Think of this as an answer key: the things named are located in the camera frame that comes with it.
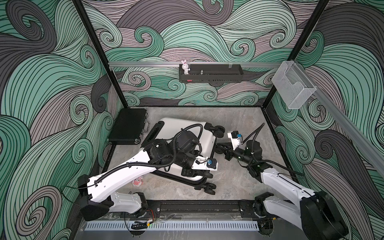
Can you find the black flat case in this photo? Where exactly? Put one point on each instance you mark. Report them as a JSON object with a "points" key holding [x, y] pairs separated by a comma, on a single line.
{"points": [[129, 127]]}

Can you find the white hard-shell suitcase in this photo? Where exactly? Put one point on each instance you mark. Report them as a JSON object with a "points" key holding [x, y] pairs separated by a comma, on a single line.
{"points": [[176, 143]]}

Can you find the aluminium wall rail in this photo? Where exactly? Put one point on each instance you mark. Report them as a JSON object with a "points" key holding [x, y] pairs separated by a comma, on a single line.
{"points": [[334, 101], [166, 64]]}

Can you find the pink cartoon figure toy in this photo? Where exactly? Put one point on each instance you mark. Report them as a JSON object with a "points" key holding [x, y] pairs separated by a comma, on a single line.
{"points": [[137, 182]]}

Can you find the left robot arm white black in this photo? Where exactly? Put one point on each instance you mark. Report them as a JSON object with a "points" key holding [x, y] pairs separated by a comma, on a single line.
{"points": [[102, 187]]}

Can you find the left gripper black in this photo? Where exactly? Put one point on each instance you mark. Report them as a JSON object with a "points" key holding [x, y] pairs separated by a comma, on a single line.
{"points": [[190, 173]]}

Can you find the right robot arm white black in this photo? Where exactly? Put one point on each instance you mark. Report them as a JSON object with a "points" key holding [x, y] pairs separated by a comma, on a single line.
{"points": [[315, 213]]}

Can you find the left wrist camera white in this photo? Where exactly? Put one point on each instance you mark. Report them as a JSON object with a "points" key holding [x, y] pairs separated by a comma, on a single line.
{"points": [[209, 164]]}

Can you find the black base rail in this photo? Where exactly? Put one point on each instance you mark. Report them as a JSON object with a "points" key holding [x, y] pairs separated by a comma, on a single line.
{"points": [[151, 208]]}

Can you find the aluminium wall rail back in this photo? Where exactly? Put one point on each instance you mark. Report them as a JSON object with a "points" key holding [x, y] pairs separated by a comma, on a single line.
{"points": [[166, 64]]}

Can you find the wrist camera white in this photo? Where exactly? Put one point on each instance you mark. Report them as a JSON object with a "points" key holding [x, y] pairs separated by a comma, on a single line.
{"points": [[235, 138], [209, 164]]}

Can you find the clear acrylic wall box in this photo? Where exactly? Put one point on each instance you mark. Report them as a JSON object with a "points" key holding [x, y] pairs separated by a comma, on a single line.
{"points": [[293, 84]]}

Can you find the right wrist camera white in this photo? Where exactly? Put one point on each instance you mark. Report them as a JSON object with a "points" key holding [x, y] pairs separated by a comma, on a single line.
{"points": [[235, 138]]}

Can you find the white bunny figurine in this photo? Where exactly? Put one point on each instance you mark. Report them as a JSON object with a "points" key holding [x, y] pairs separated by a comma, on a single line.
{"points": [[185, 67]]}

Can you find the aluminium wall rail right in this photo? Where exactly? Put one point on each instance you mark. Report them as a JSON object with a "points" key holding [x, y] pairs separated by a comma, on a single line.
{"points": [[334, 101]]}

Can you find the black wall shelf tray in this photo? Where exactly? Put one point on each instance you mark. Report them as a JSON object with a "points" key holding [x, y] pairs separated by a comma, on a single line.
{"points": [[212, 74]]}

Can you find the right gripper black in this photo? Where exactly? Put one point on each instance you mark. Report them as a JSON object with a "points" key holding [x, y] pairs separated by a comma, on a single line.
{"points": [[228, 150]]}

